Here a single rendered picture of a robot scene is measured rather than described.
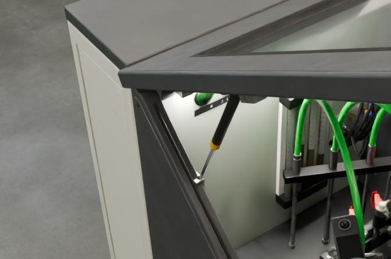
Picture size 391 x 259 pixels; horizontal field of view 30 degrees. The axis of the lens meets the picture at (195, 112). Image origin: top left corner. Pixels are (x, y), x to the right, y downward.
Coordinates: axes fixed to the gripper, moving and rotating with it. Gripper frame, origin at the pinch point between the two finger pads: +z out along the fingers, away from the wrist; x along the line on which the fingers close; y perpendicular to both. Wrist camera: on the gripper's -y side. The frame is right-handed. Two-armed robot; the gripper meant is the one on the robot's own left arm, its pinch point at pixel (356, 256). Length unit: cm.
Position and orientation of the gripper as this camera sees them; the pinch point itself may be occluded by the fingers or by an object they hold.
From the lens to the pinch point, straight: 146.3
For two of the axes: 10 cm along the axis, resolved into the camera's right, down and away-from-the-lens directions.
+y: 1.6, 9.8, -1.4
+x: 9.6, -1.9, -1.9
